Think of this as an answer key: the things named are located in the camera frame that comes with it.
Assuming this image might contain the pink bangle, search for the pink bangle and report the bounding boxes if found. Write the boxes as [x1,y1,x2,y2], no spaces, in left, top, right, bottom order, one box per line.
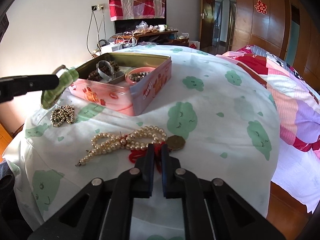
[125,67,155,85]

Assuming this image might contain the pink metal tin box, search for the pink metal tin box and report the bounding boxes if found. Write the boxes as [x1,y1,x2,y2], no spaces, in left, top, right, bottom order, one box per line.
[69,53,172,116]

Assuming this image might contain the cream pearl necklace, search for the cream pearl necklace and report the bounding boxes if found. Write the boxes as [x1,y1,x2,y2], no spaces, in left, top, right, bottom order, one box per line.
[75,125,168,168]

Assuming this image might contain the wooden wardrobe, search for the wooden wardrobe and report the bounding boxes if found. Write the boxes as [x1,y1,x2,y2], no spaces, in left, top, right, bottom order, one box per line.
[232,0,319,90]

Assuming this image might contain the wall power socket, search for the wall power socket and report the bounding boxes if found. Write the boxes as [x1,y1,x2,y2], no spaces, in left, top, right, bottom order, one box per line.
[91,4,105,11]

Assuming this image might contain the gold bead bracelet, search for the gold bead bracelet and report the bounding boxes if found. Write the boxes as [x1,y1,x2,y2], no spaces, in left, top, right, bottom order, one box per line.
[50,104,75,128]

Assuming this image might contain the television with patchwork cover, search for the television with patchwork cover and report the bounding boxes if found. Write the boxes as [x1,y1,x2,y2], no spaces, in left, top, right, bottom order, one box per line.
[108,0,167,33]

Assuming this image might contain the green jade bangle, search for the green jade bangle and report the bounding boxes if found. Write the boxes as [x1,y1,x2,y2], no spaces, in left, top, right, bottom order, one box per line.
[41,65,79,109]

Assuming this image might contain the white green-patterned bed sheet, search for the white green-patterned bed sheet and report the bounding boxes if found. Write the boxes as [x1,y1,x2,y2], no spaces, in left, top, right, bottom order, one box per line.
[1,46,280,239]

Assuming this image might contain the wooden door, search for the wooden door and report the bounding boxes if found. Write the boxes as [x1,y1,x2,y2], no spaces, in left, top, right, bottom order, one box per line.
[200,0,215,49]

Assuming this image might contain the wooden TV cabinet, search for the wooden TV cabinet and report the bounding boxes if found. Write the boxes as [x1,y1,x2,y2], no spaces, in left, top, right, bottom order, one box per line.
[108,30,189,47]

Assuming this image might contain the pink patchwork quilt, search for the pink patchwork quilt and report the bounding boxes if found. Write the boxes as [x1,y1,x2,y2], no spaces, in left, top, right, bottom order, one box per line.
[220,46,319,213]

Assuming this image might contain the brown wooden bead bracelet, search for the brown wooden bead bracelet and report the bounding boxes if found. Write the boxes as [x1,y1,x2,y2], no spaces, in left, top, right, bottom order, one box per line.
[87,61,121,82]

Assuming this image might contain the red cord coin charm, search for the red cord coin charm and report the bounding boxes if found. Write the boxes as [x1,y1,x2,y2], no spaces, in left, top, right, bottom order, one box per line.
[129,135,185,173]

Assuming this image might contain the white box on cabinet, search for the white box on cabinet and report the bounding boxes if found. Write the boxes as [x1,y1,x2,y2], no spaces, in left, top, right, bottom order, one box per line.
[101,43,123,54]

